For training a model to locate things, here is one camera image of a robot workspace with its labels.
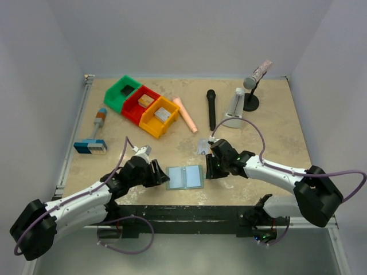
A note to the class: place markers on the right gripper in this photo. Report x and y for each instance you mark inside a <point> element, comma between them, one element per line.
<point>211,172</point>

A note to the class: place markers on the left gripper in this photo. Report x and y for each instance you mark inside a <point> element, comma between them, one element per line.
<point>156,178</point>

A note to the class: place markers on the white credit card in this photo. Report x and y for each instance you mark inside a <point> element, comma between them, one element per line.
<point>203,147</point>

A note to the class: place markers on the sage green card holder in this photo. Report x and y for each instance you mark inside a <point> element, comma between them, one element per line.
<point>185,177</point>

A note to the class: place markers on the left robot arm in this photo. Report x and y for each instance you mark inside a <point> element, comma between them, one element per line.
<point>41,224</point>

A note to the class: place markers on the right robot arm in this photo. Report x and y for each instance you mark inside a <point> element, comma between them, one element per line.
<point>316,197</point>

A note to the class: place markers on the yellow plastic bin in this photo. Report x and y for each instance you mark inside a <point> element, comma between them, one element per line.
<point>153,126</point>

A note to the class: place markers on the pink microphone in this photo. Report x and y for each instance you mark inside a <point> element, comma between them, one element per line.
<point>185,115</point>

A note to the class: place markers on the grey metronome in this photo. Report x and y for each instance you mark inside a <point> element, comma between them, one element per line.
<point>235,109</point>

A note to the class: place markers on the block in yellow bin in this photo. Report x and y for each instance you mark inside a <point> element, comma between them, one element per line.
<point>162,114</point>

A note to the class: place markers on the toy block hammer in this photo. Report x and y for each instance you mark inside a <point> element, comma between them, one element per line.
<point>92,145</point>

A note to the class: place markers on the black microphone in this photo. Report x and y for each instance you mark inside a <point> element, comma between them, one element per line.
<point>211,96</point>

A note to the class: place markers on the red plastic bin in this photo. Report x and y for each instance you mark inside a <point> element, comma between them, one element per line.
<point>132,109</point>

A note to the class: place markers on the black microphone stand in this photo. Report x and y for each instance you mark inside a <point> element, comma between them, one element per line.
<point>251,102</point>

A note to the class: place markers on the block in red bin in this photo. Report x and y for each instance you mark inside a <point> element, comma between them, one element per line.
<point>145,100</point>

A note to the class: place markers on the glitter microphone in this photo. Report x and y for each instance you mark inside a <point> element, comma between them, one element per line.
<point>256,75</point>

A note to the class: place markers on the green plastic bin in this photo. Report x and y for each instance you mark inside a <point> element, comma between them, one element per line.
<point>117,94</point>

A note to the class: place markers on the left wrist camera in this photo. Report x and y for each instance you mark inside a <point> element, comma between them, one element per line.
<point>143,152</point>

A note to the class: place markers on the aluminium frame rail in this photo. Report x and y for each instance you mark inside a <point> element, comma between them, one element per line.
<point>62,170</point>

